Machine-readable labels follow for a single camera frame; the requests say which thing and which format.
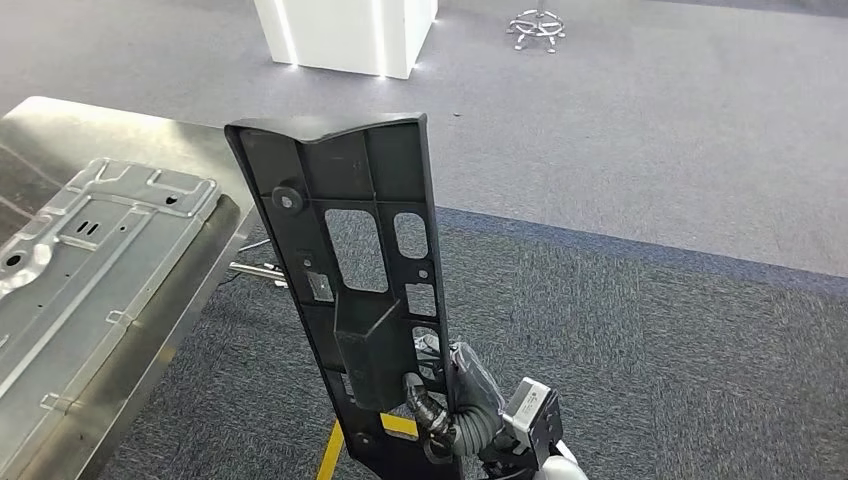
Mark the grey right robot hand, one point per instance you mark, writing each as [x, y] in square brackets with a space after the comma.
[477, 384]

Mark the black plastic panel part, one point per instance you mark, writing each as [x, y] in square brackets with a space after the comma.
[391, 166]

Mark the stainless steel workbench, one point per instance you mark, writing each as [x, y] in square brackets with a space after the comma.
[132, 132]

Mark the chrome star chair base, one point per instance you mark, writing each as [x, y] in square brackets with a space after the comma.
[536, 26]

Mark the white lit display plinth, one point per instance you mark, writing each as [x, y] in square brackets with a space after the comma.
[338, 33]

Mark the stamped sheet metal panel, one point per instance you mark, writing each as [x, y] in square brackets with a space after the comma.
[99, 278]

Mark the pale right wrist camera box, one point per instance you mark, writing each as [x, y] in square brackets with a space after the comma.
[530, 411]

